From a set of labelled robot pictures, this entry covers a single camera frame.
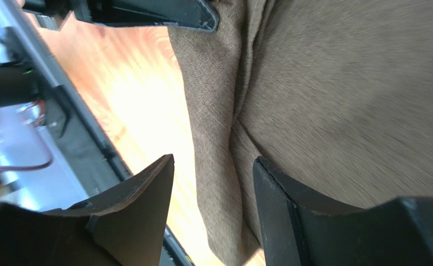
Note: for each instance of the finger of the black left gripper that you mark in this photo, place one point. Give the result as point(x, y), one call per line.
point(193, 14)

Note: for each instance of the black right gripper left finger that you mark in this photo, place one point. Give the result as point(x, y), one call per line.
point(123, 225)

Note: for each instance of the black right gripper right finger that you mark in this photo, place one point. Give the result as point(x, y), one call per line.
point(301, 226)

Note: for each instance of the brown cloth napkin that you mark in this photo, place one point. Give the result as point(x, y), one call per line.
point(338, 94)

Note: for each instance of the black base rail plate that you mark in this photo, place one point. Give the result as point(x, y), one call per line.
point(53, 152)

